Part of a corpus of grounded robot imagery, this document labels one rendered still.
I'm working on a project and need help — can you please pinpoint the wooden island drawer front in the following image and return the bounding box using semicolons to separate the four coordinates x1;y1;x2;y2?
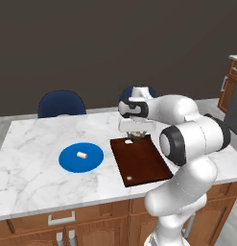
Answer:
204;180;237;201
6;200;130;234

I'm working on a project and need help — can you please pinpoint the wooden island cupboard door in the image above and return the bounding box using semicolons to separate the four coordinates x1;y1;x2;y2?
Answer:
185;195;237;246
128;202;160;246
0;231;65;246
63;216;130;246

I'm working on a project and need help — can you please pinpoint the wooden cupboard run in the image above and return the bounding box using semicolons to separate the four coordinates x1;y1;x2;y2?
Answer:
217;54;237;114

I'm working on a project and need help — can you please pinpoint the dark blue chair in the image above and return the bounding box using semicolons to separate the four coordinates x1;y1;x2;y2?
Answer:
117;85;158;113
36;89;87;119

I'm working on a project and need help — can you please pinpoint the round blue plate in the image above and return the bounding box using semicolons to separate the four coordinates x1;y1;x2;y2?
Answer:
58;141;105;174

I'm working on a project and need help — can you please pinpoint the dark grey appliance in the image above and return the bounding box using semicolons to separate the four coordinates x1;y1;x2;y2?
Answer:
223;68;237;139

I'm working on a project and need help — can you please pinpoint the brown rectangular tray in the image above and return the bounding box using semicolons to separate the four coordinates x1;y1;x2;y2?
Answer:
109;134;175;188

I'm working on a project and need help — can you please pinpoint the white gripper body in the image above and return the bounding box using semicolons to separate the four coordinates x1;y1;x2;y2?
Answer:
117;117;157;134

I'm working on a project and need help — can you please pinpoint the silver drawer handle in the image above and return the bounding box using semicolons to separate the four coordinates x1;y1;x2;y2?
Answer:
47;210;77;227

